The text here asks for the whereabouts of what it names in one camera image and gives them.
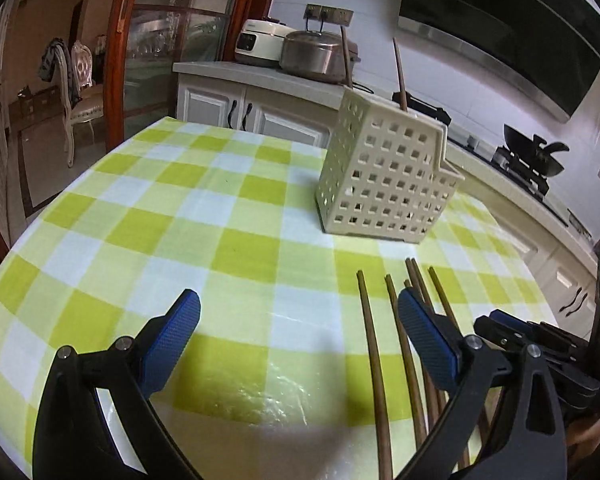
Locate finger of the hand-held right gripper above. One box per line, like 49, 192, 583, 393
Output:
473, 316, 531, 357
489, 310, 588, 357

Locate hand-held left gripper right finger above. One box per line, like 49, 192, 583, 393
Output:
397, 287, 568, 480

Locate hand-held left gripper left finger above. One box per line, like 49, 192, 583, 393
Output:
32, 289, 202, 480

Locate bunch of wooden chopsticks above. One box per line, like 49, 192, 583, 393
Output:
356, 257, 486, 480

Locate white perforated utensil basket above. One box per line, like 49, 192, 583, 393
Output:
316, 86, 465, 243

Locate long brown chopstick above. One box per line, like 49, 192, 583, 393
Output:
392, 38, 410, 112
341, 27, 354, 89

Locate person's right hand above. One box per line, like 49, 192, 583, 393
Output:
566, 410, 600, 467

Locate black glass cooktop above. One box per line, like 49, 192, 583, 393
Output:
445, 125, 572, 227

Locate green checked tablecloth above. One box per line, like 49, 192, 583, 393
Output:
0, 116, 556, 480

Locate black burner grate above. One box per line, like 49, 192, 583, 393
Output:
492, 147, 553, 196
392, 91, 452, 126

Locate black wok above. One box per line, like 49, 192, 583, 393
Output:
502, 124, 570, 177

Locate white ornate dining chair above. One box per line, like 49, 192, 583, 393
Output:
60, 42, 106, 168

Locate wooden sideboard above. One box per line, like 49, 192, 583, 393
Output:
7, 85, 63, 128

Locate glass sliding door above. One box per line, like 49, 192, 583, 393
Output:
105, 0, 281, 153

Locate black range hood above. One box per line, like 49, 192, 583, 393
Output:
397, 0, 600, 123

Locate dark clothes on chair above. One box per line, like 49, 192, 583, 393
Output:
36, 37, 83, 103

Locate silver rice cooker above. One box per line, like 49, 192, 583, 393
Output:
279, 30, 363, 83

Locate white electric pressure cooker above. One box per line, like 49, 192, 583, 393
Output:
234, 19, 288, 67

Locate wall power socket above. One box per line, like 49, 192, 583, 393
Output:
305, 4, 353, 26

